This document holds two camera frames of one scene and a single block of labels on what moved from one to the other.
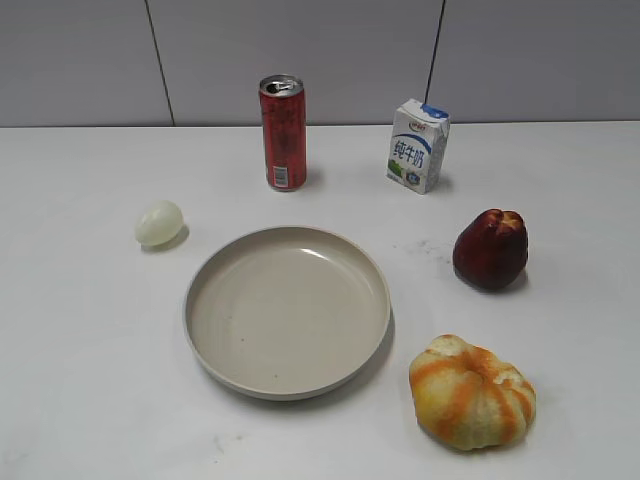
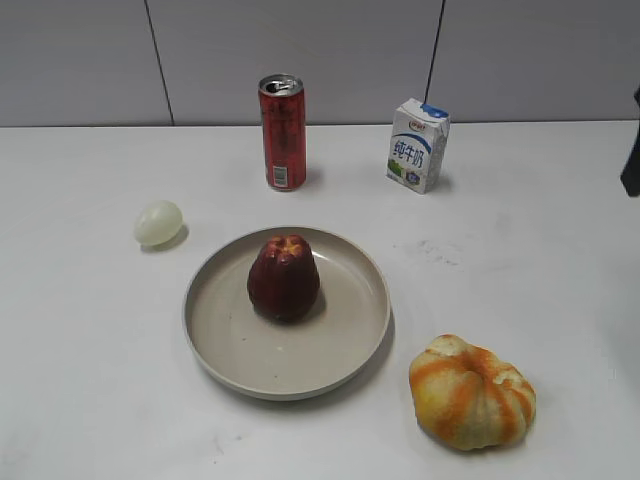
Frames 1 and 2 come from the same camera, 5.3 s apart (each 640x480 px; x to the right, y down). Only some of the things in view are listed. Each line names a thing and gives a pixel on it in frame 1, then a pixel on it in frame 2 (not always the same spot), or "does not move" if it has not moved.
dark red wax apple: (491, 248) to (283, 280)
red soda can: (284, 115) does not move
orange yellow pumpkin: (465, 397) does not move
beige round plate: (287, 313) does not move
